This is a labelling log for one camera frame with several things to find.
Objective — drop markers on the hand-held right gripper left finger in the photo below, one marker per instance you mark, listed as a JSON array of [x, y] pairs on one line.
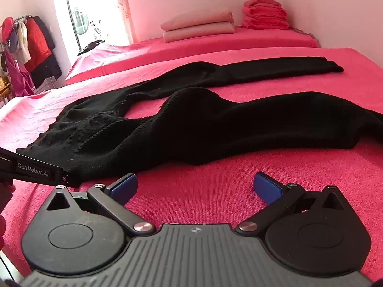
[[124, 187]]

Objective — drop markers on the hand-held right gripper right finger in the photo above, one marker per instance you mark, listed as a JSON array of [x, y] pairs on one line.
[[266, 187]]

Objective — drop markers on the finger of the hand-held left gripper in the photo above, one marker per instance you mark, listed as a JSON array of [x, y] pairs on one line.
[[68, 179]]

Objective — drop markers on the black pants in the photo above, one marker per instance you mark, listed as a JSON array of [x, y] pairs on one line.
[[179, 125]]

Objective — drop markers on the person's left hand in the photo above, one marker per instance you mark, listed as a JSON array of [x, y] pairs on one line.
[[6, 194]]

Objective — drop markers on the red bed blanket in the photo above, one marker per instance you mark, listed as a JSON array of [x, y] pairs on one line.
[[209, 191]]

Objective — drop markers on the yellow wooden furniture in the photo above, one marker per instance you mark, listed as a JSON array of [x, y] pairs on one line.
[[3, 89]]

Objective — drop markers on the magenta hanging garment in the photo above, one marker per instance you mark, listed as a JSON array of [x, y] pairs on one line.
[[18, 74]]

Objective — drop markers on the black hanging garment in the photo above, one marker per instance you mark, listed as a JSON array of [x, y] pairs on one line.
[[48, 68]]

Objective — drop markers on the red hanging jacket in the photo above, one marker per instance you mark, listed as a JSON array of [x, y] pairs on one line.
[[37, 44]]

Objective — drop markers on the white hanging garment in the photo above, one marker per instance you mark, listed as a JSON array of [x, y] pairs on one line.
[[21, 41]]

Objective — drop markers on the black cloth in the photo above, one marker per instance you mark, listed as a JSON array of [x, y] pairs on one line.
[[89, 47]]

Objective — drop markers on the bed with red sheet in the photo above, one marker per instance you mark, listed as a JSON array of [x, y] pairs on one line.
[[179, 50]]

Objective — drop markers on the glass door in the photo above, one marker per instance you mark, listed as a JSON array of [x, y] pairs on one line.
[[92, 9]]

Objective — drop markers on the stack of folded red blankets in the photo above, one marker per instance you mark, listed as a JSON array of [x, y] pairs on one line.
[[264, 13]]

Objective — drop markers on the pink curtain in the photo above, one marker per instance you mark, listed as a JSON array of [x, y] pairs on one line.
[[125, 9]]

